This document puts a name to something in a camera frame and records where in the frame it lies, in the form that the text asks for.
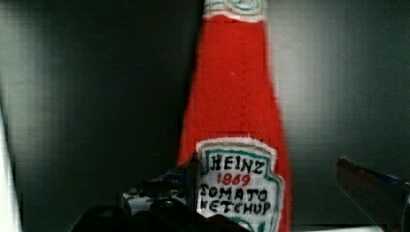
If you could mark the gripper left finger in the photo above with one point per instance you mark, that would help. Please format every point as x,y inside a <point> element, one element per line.
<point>180,183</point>

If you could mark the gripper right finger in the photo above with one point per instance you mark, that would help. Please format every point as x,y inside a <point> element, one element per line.
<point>383,198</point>

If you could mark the red ketchup bottle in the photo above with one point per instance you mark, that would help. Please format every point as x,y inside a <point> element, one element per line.
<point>232,121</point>

